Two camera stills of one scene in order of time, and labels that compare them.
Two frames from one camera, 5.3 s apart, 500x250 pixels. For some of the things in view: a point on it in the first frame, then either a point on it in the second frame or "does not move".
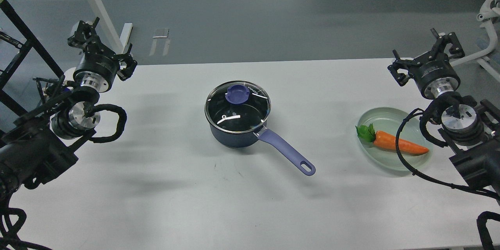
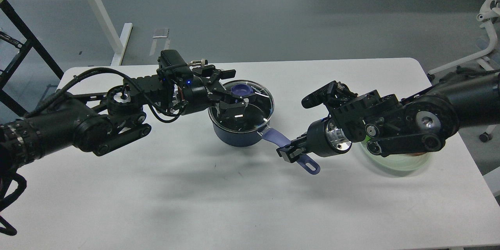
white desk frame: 121,43 does not move
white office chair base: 491,9 does not move
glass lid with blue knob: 237,106 does not move
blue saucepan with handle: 251,139 does not move
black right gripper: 433,74 to 324,139
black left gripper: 99,65 to 199,93
